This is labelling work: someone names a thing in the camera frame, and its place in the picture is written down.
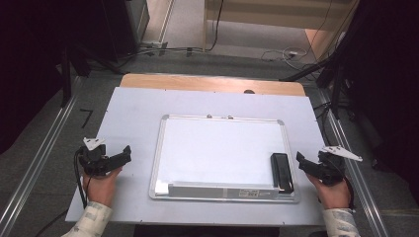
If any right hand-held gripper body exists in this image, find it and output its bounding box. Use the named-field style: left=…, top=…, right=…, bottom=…
left=316, top=145, right=364, bottom=186

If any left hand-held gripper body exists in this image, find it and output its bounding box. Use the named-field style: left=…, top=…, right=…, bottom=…
left=76, top=136, right=115, bottom=178

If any black whiteboard eraser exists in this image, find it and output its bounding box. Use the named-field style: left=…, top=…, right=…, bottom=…
left=270, top=152, right=295, bottom=195

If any person's right hand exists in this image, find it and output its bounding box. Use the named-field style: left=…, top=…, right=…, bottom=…
left=305, top=172, right=352, bottom=210

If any person's left hand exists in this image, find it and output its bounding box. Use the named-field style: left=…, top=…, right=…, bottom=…
left=81, top=165, right=124, bottom=208

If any black stand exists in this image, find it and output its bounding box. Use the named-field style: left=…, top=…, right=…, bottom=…
left=60, top=42, right=124, bottom=109
left=279, top=48, right=351, bottom=120

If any long grey box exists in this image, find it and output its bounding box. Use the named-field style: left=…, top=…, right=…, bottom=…
left=167, top=182, right=281, bottom=199

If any wooden table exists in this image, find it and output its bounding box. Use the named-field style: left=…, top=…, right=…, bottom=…
left=119, top=73, right=307, bottom=98

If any black curtain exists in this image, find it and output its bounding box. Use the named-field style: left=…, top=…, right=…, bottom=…
left=342, top=0, right=419, bottom=205
left=0, top=0, right=68, bottom=156

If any dark cabinet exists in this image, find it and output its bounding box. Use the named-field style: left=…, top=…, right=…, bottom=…
left=95, top=0, right=151, bottom=64

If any light wooden furniture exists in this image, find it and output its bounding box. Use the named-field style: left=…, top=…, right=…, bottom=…
left=203, top=0, right=361, bottom=60

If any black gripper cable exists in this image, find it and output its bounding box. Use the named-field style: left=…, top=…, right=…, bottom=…
left=35, top=148, right=89, bottom=237

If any metal floor rail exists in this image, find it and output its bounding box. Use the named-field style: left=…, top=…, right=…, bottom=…
left=0, top=76, right=84, bottom=235
left=317, top=88, right=390, bottom=237

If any whiteboard with metal frame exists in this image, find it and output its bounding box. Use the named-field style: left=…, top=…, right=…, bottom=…
left=148, top=114, right=301, bottom=203

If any white floor cable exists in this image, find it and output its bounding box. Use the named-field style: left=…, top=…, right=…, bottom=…
left=261, top=45, right=310, bottom=64

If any grey floor cable bundle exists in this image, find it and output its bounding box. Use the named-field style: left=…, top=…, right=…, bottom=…
left=118, top=40, right=206, bottom=63

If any black hanging cable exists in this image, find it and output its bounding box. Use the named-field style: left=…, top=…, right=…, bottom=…
left=203, top=0, right=225, bottom=53

